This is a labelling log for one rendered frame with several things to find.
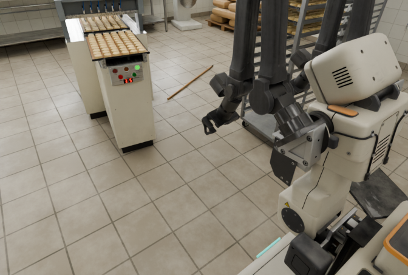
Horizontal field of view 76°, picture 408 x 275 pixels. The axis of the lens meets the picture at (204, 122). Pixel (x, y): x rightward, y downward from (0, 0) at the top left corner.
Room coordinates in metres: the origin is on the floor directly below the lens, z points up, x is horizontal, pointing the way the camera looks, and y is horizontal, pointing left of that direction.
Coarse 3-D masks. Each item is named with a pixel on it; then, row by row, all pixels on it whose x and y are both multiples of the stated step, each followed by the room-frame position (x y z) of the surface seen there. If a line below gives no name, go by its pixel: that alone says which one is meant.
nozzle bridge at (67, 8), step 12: (60, 0) 2.28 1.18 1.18; (72, 0) 2.31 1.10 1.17; (84, 0) 2.36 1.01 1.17; (96, 0) 2.40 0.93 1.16; (108, 0) 2.52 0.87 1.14; (132, 0) 2.62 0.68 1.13; (60, 12) 2.26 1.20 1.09; (72, 12) 2.38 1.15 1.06; (96, 12) 2.47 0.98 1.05; (108, 12) 2.47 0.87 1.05; (120, 12) 2.51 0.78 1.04; (132, 12) 2.56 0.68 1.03
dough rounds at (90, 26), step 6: (90, 18) 2.77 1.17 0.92; (96, 18) 2.77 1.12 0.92; (102, 18) 2.78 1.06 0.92; (84, 24) 2.55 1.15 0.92; (90, 24) 2.54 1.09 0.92; (96, 24) 2.62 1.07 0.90; (102, 24) 2.54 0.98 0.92; (108, 24) 2.55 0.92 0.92; (114, 24) 2.56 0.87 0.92; (120, 24) 2.56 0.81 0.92; (84, 30) 2.40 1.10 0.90; (90, 30) 2.36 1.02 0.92; (96, 30) 2.37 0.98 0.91
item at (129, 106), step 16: (96, 64) 2.13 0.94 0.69; (112, 64) 1.78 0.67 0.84; (144, 64) 1.87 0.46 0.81; (144, 80) 1.86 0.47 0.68; (112, 96) 1.74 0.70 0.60; (128, 96) 1.79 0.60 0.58; (144, 96) 1.85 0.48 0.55; (112, 112) 1.73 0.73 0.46; (128, 112) 1.78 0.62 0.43; (144, 112) 1.84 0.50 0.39; (112, 128) 1.91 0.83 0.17; (128, 128) 1.77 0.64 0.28; (144, 128) 1.83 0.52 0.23; (128, 144) 1.76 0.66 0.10; (144, 144) 1.85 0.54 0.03
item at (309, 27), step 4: (288, 24) 2.11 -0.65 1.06; (292, 24) 2.13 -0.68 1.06; (304, 24) 2.12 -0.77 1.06; (308, 24) 2.14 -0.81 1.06; (312, 24) 2.12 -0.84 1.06; (316, 24) 2.13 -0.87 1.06; (320, 24) 2.13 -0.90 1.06; (340, 24) 2.16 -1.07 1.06; (288, 28) 2.01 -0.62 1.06; (292, 28) 2.01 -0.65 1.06; (304, 28) 2.02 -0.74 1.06; (308, 28) 2.02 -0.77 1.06; (312, 28) 2.09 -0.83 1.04; (316, 28) 2.02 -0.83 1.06; (320, 28) 2.04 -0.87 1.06; (288, 32) 1.93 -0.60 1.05; (292, 32) 1.90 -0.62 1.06; (304, 32) 1.94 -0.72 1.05
